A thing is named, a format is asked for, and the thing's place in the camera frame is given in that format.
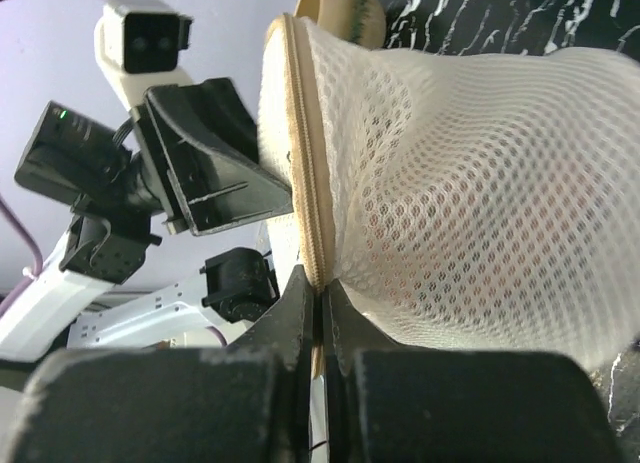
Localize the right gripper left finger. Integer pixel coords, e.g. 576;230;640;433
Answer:
229;265;315;378

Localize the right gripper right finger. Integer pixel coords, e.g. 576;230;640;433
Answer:
320;280;425;378

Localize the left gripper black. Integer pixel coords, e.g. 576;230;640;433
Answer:
14;78;292;236

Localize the white mesh laundry bag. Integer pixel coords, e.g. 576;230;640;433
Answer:
258;14;639;369

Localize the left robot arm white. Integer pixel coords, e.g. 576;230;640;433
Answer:
1;78;291;364

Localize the beige cup on table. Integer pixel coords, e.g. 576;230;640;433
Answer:
294;0;386;50

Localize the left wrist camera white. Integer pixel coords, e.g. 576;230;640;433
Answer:
94;0;193;112

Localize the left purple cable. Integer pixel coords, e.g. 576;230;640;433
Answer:
0;0;231;349

